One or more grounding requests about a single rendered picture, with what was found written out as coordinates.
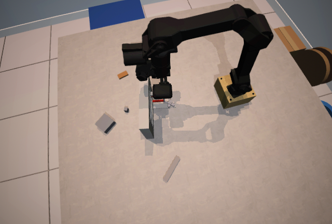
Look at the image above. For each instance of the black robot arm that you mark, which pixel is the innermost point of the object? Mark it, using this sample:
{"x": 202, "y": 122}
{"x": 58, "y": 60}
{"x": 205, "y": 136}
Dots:
{"x": 164, "y": 34}

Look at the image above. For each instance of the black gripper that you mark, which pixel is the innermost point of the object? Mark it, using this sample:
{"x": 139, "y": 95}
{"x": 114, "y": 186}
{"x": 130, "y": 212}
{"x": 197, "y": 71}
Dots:
{"x": 163, "y": 90}

